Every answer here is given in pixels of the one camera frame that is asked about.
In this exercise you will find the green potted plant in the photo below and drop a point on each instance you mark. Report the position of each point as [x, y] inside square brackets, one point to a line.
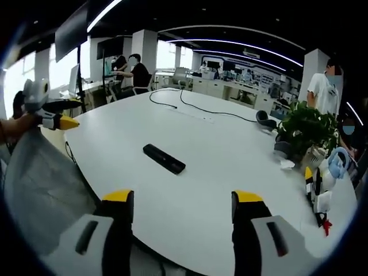
[309, 129]

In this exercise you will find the black headphones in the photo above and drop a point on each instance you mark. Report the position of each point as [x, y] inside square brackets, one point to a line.
[266, 120]

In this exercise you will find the crumpled white tissue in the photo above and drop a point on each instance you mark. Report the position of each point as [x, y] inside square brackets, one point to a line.
[287, 164]

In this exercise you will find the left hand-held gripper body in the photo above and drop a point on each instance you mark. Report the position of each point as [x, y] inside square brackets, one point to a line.
[34, 96]

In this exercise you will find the grey pouch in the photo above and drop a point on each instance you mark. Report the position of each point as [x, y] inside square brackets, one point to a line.
[283, 148]

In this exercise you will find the black monitor stand pole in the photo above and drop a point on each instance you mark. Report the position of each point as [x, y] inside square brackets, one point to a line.
[81, 83]

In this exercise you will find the spare hand-held gripper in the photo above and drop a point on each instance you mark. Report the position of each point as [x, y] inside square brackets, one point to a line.
[317, 189]

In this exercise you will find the white desktop monitor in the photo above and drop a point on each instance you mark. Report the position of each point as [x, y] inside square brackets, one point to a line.
[74, 80]

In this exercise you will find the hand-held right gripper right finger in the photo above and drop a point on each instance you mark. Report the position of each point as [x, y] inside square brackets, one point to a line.
[258, 230]

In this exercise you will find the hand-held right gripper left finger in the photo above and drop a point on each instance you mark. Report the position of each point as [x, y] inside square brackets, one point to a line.
[95, 230]

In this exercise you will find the grey mesh office chair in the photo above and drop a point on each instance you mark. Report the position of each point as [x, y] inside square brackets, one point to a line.
[181, 77]

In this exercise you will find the black remote control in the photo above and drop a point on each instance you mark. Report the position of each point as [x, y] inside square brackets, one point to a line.
[164, 159]

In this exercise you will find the black office chair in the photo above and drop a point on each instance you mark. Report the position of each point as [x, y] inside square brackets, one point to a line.
[142, 86]

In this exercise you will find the hanging black monitor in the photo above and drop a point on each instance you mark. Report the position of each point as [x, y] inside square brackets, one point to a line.
[70, 40]

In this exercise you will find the row of white cabinets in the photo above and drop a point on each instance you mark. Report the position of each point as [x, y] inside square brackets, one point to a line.
[230, 89]

